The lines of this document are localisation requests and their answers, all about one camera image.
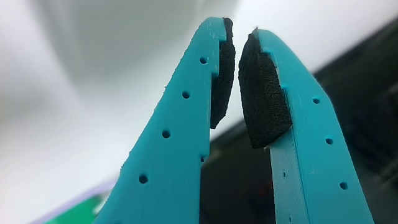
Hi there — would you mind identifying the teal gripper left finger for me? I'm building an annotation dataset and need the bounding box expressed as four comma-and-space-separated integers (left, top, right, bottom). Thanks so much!
95, 16, 236, 224

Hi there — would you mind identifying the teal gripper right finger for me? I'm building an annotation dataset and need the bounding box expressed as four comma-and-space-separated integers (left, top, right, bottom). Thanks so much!
238, 27, 374, 224

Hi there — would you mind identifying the green octagonal box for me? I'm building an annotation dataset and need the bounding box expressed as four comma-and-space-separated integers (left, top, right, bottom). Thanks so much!
43, 195, 104, 224

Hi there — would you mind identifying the lilac cable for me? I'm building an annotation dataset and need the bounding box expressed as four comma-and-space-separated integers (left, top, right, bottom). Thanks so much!
30, 180, 116, 224

